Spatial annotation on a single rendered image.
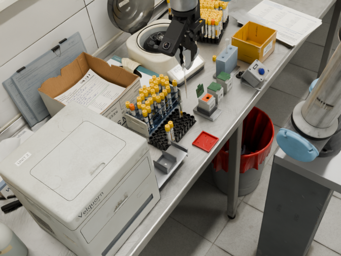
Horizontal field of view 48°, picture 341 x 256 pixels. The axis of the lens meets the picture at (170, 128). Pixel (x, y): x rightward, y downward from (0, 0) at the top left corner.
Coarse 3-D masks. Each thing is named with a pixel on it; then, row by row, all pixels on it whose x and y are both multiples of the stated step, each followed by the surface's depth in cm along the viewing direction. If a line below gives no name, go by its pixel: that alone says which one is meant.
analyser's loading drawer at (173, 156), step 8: (176, 144) 124; (168, 152) 125; (176, 152) 124; (184, 152) 124; (160, 160) 123; (168, 160) 123; (176, 160) 120; (160, 168) 120; (168, 168) 121; (160, 176) 119; (168, 176) 119; (160, 184) 117
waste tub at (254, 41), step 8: (248, 24) 158; (256, 24) 156; (240, 32) 155; (248, 32) 161; (256, 32) 159; (264, 32) 156; (272, 32) 153; (232, 40) 152; (240, 40) 150; (248, 40) 164; (256, 40) 161; (264, 40) 159; (272, 40) 152; (240, 48) 153; (248, 48) 150; (256, 48) 147; (264, 48) 149; (272, 48) 156; (240, 56) 156; (248, 56) 153; (256, 56) 150; (264, 56) 153
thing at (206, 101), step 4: (204, 92) 136; (200, 96) 135; (204, 96) 135; (208, 96) 134; (212, 96) 134; (200, 100) 134; (204, 100) 133; (208, 100) 133; (212, 100) 134; (200, 104) 136; (204, 104) 134; (208, 104) 133; (212, 104) 135; (204, 108) 136; (208, 108) 134
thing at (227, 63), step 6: (228, 48) 147; (234, 48) 147; (222, 54) 145; (228, 54) 145; (234, 54) 147; (216, 60) 144; (222, 60) 143; (228, 60) 144; (234, 60) 150; (216, 66) 146; (222, 66) 144; (228, 66) 146; (234, 66) 152; (216, 72) 149; (228, 72) 149; (234, 72) 151; (216, 78) 151
